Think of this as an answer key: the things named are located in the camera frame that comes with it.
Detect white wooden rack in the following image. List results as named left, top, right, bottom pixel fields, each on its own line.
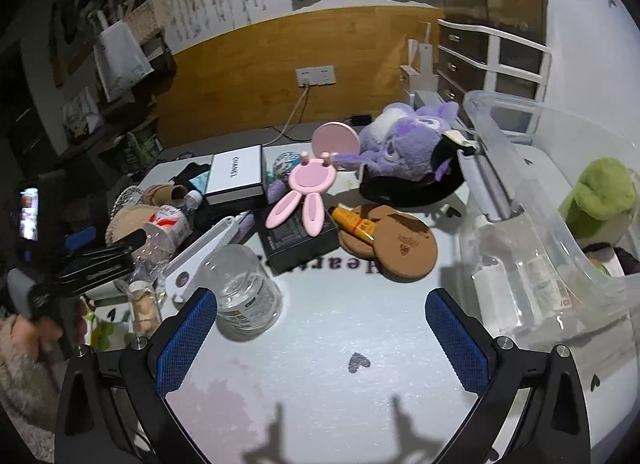
left=400, top=24, right=441, bottom=105

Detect clear bottle white label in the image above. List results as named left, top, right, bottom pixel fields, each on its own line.
left=475, top=239, right=576, bottom=340

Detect white cable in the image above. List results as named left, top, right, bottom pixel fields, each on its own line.
left=272, top=85, right=311, bottom=137

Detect beige round puff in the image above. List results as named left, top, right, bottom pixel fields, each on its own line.
left=106, top=206, right=161, bottom=247

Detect white paper bag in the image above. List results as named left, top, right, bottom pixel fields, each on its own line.
left=90, top=9, right=155, bottom=102

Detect clear glass jar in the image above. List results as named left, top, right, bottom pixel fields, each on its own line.
left=202, top=244, right=283, bottom=341

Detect clear plastic storage container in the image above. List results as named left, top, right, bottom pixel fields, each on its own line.
left=457, top=89, right=640, bottom=360

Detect red label water bottle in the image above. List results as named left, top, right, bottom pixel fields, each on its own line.
left=127, top=190, right=204, bottom=275

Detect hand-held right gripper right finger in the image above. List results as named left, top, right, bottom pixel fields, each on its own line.
left=424, top=288, right=591, bottom=464

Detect round cork coasters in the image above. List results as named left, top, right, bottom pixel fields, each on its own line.
left=339, top=203, right=438, bottom=283

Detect person's left hand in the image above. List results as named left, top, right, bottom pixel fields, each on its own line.
left=50, top=301, right=91, bottom=347

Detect lit phone screen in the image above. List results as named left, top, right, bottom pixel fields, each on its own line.
left=17, top=186, right=41, bottom=241

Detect small purple plush piece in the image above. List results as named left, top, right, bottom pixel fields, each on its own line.
left=267, top=179, right=293, bottom=205

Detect green printed carton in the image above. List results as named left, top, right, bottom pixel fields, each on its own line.
left=125, top=129, right=163, bottom=170

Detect brown plush boot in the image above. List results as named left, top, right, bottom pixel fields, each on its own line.
left=140, top=183, right=188, bottom=205

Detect clear bead string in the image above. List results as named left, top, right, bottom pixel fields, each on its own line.
left=112, top=185, right=143, bottom=217

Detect white snack bag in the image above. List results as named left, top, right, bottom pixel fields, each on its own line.
left=62, top=88, right=106, bottom=145

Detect purple plush toy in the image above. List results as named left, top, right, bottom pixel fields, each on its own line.
left=332, top=103, right=460, bottom=180

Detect black cloth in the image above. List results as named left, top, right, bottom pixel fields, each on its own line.
left=172, top=160, right=213, bottom=185

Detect small glass jar with corks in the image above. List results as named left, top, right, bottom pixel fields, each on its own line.
left=125, top=281, right=163, bottom=337

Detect orange tube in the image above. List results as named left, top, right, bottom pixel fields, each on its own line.
left=330, top=206, right=377, bottom=245

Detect person's left forearm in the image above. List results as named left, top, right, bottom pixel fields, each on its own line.
left=0, top=316, right=63, bottom=462

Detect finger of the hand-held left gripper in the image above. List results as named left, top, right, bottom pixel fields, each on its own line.
left=64, top=226, right=97, bottom=251
left=82, top=230, right=147, bottom=265

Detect wicker basket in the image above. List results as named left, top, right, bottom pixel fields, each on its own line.
left=122, top=0, right=168, bottom=45

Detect white box black sides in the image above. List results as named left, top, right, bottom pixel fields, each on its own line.
left=205, top=145, right=266, bottom=207

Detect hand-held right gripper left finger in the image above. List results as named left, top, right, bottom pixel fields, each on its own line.
left=55, top=286, right=219, bottom=464

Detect white frame drawer cabinet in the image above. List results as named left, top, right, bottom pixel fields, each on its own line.
left=435, top=19, right=551, bottom=130

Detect green plush toy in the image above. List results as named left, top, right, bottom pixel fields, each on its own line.
left=557, top=158, right=638, bottom=250

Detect white comb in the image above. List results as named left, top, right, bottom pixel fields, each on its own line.
left=165, top=215, right=251, bottom=302

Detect blue patterned ball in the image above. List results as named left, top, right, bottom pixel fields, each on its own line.
left=272, top=151, right=301, bottom=180

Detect white wall socket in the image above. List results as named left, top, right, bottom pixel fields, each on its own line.
left=296, top=66, right=336, bottom=87

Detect pink bunny stand mirror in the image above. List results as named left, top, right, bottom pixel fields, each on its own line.
left=265, top=121, right=361, bottom=237

